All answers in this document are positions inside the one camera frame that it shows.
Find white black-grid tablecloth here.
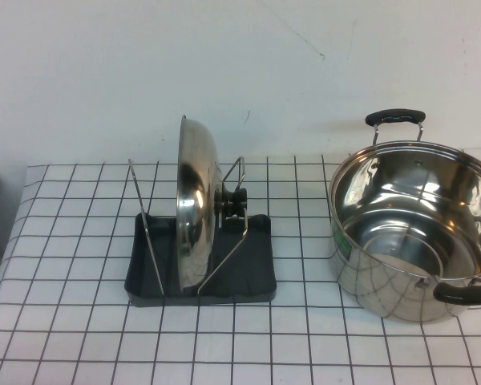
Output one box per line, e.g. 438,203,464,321
0,147,481,385

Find stainless steel pot black handles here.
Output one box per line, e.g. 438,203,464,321
329,107,481,325

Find stainless steel lid black knob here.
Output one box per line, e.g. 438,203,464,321
176,115,250,290

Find black tray wire lid rack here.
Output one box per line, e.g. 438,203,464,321
123,156,278,308

